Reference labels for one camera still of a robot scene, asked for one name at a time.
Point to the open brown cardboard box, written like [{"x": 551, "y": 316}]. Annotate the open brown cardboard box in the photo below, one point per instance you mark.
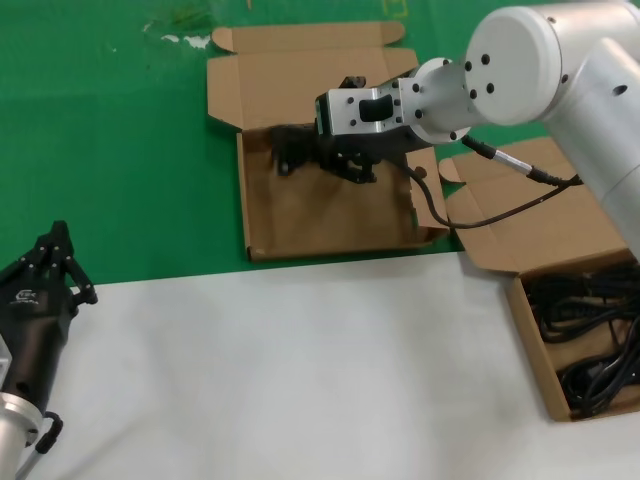
[
  {"x": 500, "y": 240},
  {"x": 325, "y": 215}
]

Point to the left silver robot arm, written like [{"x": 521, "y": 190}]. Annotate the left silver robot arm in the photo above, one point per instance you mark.
[{"x": 15, "y": 435}]

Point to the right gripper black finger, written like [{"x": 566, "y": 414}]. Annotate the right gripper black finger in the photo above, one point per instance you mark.
[
  {"x": 357, "y": 172},
  {"x": 352, "y": 80}
]

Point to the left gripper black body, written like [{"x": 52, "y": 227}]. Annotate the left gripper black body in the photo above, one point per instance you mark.
[{"x": 35, "y": 330}]

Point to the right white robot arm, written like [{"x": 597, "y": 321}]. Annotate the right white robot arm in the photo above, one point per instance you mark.
[{"x": 575, "y": 60}]

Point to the green table cloth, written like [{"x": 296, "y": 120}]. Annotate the green table cloth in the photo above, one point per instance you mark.
[{"x": 100, "y": 150}]

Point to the left silver wrist camera mount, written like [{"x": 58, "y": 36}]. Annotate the left silver wrist camera mount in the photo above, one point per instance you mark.
[{"x": 4, "y": 360}]

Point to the right silver wrist camera mount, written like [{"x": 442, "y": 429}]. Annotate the right silver wrist camera mount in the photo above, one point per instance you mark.
[{"x": 345, "y": 112}]

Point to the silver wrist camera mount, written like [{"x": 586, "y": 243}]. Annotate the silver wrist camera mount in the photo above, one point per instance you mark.
[
  {"x": 4, "y": 360},
  {"x": 345, "y": 112}
]

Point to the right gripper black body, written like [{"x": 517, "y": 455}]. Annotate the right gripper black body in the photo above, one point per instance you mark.
[{"x": 390, "y": 145}]

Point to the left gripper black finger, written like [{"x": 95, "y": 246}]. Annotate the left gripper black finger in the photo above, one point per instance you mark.
[
  {"x": 75, "y": 272},
  {"x": 42, "y": 255}
]

